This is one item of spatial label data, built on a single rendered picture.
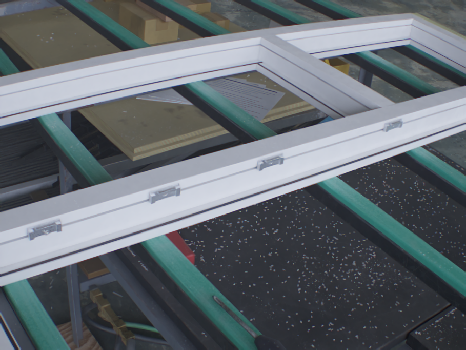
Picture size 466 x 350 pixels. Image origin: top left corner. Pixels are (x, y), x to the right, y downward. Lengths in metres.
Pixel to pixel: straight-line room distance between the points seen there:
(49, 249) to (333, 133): 0.52
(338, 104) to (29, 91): 0.61
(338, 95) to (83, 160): 0.53
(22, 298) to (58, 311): 1.21
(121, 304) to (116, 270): 0.73
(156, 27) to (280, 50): 0.83
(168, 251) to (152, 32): 1.37
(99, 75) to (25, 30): 1.10
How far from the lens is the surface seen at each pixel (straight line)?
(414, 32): 1.88
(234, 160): 0.98
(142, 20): 2.18
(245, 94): 1.89
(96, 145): 2.18
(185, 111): 1.76
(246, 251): 1.36
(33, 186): 2.02
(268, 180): 1.05
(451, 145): 3.35
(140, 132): 1.65
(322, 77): 1.35
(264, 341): 0.76
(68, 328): 1.92
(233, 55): 1.45
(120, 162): 1.58
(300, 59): 1.39
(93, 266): 1.75
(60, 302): 2.08
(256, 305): 1.24
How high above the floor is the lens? 1.44
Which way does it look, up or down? 31 degrees down
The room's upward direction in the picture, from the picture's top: 8 degrees clockwise
